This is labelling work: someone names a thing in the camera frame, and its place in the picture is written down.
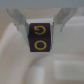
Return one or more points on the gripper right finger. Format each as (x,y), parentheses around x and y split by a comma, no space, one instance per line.
(58,18)

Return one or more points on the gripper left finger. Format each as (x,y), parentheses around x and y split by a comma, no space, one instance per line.
(20,19)

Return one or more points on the white plastic box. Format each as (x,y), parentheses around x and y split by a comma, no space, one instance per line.
(20,63)

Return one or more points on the purple block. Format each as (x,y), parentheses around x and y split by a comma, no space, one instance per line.
(39,37)

